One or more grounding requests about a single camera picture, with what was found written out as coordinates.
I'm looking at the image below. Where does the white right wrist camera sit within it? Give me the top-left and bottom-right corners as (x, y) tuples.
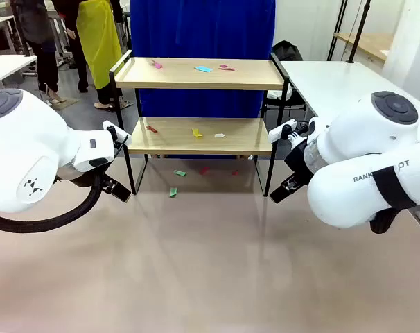
(268, 119), (308, 146)

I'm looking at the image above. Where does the person in dark clothes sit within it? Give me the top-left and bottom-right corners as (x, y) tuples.
(10, 0), (69, 105)

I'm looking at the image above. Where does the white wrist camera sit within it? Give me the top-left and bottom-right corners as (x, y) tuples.
(268, 119), (308, 146)
(102, 120), (132, 148)

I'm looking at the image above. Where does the two-tier wooden black-frame shelf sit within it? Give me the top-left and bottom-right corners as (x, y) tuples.
(108, 49), (291, 198)

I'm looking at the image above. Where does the black arm strap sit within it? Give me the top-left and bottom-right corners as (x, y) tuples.
(369, 166), (419, 235)

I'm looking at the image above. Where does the white table with grey leg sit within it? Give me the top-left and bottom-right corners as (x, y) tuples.
(0, 54), (38, 89)

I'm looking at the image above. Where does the person in yellow apron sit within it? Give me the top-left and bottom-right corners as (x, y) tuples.
(52, 0), (130, 114)

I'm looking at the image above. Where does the black tripod stand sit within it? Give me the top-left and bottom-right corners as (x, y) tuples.
(326, 0), (373, 64)

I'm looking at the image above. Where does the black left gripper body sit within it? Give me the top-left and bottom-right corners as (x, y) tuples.
(55, 165), (114, 194)

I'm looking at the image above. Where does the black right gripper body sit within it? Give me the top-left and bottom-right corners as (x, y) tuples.
(284, 138), (317, 185)

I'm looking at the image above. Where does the white rounded side table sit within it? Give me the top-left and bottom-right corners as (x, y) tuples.
(279, 60), (405, 122)

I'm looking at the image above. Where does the wooden top desk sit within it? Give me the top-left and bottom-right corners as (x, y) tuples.
(333, 33), (395, 64)

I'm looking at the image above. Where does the grey floor mat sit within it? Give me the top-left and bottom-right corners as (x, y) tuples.
(47, 96), (81, 112)

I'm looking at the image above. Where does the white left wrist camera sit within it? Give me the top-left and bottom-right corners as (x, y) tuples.
(102, 120), (132, 148)

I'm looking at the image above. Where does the black office chair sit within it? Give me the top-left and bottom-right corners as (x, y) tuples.
(263, 40), (306, 121)

